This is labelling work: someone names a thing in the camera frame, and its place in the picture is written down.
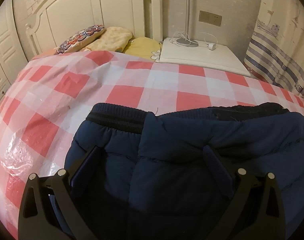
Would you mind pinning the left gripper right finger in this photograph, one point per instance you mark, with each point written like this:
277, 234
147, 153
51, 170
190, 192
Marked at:
256, 210

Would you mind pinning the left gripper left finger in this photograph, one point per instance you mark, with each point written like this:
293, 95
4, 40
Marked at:
48, 210

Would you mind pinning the navy blue puffer jacket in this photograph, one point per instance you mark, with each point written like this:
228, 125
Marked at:
171, 175

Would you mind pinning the red white checkered bed cover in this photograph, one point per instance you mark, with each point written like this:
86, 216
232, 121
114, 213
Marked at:
42, 110

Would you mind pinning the white nightstand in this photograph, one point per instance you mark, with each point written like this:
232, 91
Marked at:
221, 58

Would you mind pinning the nautical print curtain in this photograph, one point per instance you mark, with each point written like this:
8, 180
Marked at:
276, 50

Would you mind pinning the white wardrobe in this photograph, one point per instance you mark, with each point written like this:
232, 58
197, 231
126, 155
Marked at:
12, 57

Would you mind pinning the slim silver desk lamp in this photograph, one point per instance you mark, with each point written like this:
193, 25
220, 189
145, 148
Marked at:
184, 39

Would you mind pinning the patterned decorative pillow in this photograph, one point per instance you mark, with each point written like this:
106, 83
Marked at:
80, 39

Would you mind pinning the yellow bed sheet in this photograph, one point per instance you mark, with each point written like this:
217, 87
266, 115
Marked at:
145, 48

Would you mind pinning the cream yellow pillow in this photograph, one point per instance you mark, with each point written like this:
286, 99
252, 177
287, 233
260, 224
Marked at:
113, 39

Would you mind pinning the white wooden headboard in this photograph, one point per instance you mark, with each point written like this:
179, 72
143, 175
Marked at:
57, 20

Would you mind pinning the white charger with cable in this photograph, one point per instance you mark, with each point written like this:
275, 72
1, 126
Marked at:
210, 45

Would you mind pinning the wall switch socket panel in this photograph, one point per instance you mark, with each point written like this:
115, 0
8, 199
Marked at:
209, 18

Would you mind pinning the paper notices on wall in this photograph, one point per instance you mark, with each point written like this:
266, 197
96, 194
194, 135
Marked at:
31, 5

